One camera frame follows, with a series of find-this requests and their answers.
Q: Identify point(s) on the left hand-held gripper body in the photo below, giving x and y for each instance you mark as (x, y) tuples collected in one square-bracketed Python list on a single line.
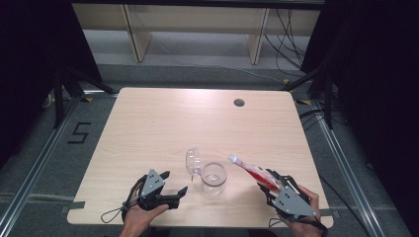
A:
[(152, 186)]

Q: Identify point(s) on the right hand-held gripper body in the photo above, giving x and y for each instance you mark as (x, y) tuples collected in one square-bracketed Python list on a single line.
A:
[(291, 204)]

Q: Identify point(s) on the red and white sugar bag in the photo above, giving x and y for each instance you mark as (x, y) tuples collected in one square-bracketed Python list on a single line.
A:
[(257, 171)]

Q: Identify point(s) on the clear glass jar with lid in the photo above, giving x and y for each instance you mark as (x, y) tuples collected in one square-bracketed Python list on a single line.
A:
[(214, 179)]

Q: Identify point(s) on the person's right hand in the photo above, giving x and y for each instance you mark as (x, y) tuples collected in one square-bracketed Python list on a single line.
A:
[(311, 227)]

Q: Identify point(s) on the person's left hand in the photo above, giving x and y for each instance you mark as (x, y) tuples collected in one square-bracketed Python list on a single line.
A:
[(136, 219)]

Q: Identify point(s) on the grey tape strip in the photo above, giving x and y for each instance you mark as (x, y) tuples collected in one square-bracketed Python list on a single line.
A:
[(331, 212), (74, 206)]

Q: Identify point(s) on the black metal stand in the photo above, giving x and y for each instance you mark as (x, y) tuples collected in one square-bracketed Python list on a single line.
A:
[(327, 98), (59, 98)]

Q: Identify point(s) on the yellow and black tape marker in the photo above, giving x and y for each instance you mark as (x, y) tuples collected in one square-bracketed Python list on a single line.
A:
[(286, 80)]

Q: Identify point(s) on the black curtain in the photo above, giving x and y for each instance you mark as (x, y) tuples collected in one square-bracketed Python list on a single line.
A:
[(33, 65), (378, 82)]

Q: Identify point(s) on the light wooden shelf unit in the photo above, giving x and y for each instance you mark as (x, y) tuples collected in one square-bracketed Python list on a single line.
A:
[(197, 19)]

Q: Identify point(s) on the metal floor rail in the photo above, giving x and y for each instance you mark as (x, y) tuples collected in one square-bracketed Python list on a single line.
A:
[(36, 164), (349, 171)]

